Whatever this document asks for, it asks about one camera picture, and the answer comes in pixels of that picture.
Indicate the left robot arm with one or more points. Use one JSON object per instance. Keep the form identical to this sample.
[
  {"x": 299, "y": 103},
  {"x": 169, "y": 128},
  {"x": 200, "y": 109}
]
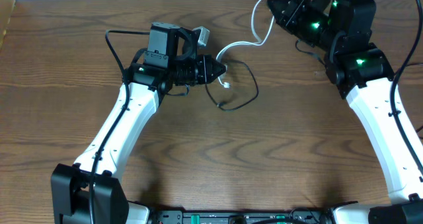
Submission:
[{"x": 89, "y": 191}]

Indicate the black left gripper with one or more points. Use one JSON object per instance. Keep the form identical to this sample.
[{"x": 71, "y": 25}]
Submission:
[{"x": 203, "y": 69}]

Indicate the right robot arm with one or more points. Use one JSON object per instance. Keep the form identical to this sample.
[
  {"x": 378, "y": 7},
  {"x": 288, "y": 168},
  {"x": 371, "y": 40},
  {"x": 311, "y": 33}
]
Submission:
[{"x": 365, "y": 79}]

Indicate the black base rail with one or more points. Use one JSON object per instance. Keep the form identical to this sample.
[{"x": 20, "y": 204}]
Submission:
[{"x": 156, "y": 214}]

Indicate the brown cardboard panel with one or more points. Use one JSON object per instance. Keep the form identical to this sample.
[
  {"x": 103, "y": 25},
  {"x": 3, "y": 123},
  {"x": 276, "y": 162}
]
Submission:
[{"x": 6, "y": 10}]

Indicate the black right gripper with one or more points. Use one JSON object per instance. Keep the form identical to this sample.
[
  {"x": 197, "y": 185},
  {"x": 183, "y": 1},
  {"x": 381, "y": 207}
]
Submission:
[{"x": 299, "y": 5}]

